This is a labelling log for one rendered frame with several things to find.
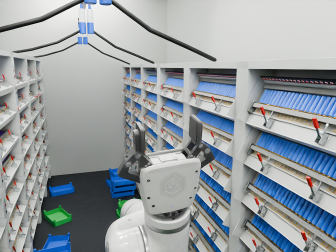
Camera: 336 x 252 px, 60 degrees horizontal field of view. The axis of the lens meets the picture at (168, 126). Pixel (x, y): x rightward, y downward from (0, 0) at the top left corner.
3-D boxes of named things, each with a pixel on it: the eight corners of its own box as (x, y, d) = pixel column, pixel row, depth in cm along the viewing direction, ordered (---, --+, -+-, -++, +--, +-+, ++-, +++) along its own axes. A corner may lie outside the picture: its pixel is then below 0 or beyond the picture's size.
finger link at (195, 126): (212, 155, 49) (215, 119, 46) (195, 158, 48) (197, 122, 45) (204, 146, 52) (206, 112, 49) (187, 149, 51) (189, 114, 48)
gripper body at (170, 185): (201, 215, 51) (205, 161, 46) (145, 229, 48) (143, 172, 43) (185, 189, 58) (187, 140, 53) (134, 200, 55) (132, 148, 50)
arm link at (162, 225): (199, 226, 52) (200, 213, 50) (151, 238, 49) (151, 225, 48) (182, 197, 59) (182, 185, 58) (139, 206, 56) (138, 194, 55)
